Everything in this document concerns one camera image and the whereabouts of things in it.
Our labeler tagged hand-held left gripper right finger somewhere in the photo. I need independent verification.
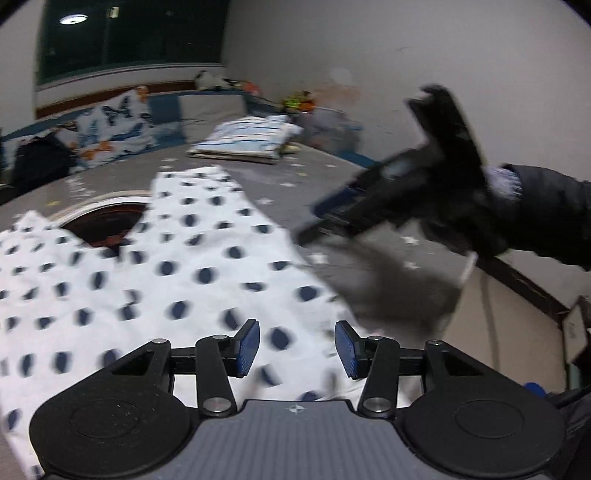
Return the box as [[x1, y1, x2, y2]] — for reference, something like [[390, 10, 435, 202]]
[[334, 320, 482, 419]]

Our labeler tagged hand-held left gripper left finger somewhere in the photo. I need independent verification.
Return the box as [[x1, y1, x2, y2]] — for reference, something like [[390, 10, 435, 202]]
[[107, 318, 262, 418]]

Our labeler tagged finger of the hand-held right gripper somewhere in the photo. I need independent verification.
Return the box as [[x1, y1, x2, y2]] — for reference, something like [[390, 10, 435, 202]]
[[294, 203, 370, 247], [310, 175, 372, 219]]

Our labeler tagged white polka dot garment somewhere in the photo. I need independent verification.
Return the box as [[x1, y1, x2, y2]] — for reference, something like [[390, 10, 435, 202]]
[[0, 166, 370, 478]]

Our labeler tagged person's right forearm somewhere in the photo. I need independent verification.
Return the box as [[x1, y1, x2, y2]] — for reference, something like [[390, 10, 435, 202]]
[[480, 163, 591, 272]]

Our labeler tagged grey star patterned mat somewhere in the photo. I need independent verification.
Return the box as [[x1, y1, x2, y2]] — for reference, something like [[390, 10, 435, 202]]
[[0, 134, 573, 480]]

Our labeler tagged grey blue storage box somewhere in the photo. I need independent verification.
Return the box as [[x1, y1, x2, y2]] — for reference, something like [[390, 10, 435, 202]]
[[299, 107, 365, 154]]

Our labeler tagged yellow green toy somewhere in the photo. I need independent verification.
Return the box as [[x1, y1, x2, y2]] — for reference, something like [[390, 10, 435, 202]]
[[281, 90, 320, 114]]

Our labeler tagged folded striped blanket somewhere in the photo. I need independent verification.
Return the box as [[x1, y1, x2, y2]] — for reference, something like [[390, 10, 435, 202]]
[[187, 114, 304, 165]]

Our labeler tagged white black plush toy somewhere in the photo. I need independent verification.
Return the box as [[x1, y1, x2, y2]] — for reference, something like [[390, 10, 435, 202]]
[[194, 70, 232, 91]]

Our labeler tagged round induction cooktop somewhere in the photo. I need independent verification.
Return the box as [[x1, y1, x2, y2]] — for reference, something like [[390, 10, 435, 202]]
[[48, 196, 151, 251]]

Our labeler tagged blue grey padded bumper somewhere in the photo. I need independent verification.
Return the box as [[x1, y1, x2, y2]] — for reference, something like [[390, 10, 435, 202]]
[[0, 88, 384, 168]]

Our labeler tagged butterfly print pillow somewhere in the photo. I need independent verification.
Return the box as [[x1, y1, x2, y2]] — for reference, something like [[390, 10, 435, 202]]
[[54, 87, 158, 169]]

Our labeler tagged dark window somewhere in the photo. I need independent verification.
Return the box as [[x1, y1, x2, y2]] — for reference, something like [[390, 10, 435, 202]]
[[36, 0, 232, 86]]

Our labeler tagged black bag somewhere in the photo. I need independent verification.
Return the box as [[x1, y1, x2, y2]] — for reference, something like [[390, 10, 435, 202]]
[[8, 133, 78, 191]]

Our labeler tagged dark cable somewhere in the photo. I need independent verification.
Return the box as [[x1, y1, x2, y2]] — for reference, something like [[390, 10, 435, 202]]
[[478, 270, 502, 372]]

